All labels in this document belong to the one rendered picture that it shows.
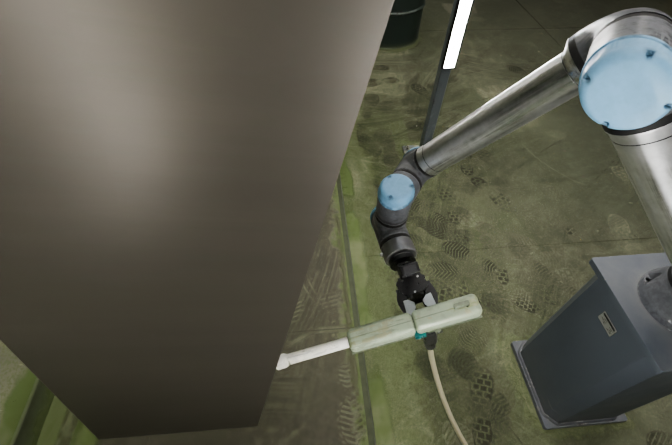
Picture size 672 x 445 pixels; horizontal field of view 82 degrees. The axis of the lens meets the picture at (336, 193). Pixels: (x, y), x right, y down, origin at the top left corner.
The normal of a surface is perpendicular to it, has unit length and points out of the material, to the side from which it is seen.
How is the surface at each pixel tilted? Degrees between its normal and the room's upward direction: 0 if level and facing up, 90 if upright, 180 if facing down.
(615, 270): 0
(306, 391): 0
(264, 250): 90
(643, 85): 85
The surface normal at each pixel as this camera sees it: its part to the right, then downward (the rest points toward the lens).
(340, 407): 0.02, -0.66
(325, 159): 0.12, 0.74
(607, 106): -0.58, 0.53
